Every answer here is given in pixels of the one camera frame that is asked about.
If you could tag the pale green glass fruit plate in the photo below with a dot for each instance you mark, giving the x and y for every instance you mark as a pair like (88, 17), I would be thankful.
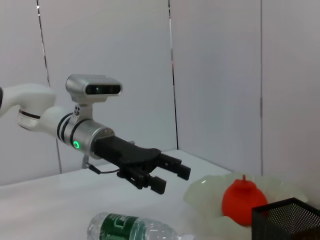
(205, 197)

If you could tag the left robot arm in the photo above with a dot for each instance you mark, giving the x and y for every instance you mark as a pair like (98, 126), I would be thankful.
(37, 100)

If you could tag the clear water bottle green label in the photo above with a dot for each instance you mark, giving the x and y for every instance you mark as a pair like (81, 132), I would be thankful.
(120, 225)

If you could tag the red-orange toy orange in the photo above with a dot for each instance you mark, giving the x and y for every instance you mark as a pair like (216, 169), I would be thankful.
(240, 200)

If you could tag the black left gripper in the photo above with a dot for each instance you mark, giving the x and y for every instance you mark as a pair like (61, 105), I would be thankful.
(125, 155)

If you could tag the black mesh pen holder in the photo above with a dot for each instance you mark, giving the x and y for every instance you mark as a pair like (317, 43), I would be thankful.
(287, 220)

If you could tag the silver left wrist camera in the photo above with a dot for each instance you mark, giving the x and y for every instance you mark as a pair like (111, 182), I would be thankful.
(82, 85)

